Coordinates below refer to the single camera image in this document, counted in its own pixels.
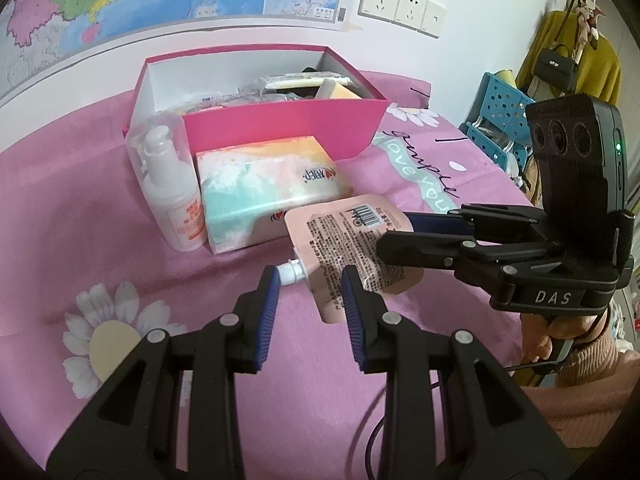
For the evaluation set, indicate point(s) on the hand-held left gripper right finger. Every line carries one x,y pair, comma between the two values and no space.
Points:
350,315

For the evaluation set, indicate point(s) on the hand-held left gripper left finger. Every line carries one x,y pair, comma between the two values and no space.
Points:
267,315

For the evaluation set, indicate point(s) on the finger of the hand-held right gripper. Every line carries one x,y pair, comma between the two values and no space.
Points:
430,221
400,247

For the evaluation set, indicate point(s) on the pink spout pouch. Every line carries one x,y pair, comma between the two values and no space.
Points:
340,240

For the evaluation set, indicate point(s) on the pale yellow sponge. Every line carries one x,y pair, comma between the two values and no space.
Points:
337,91

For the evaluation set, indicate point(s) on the pink cardboard box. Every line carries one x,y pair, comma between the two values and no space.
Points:
280,125

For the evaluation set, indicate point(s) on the clear cotton swab pack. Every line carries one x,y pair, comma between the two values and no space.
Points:
300,81

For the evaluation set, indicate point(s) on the floral printed packet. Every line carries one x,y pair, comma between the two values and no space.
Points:
195,102

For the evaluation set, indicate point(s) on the person's right forearm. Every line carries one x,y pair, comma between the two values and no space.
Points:
600,390

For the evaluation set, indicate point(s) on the person's right hand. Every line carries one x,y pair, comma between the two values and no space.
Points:
535,340

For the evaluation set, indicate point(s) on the mustard yellow sweater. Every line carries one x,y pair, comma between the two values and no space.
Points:
600,70

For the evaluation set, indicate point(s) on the black handbag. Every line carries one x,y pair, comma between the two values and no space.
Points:
555,67

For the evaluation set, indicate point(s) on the blue perforated plastic rack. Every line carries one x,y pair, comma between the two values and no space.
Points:
500,100

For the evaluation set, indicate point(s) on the pink printed bedsheet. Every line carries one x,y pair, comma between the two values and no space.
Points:
300,410

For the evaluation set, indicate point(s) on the yellow cone spool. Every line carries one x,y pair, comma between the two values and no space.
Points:
506,76

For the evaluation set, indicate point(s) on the pastel tissue pack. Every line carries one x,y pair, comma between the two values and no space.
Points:
260,180

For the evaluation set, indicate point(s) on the hanging ornament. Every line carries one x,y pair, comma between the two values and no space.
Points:
587,25

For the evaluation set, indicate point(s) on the white lotion pump bottle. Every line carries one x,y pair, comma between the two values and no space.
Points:
172,200

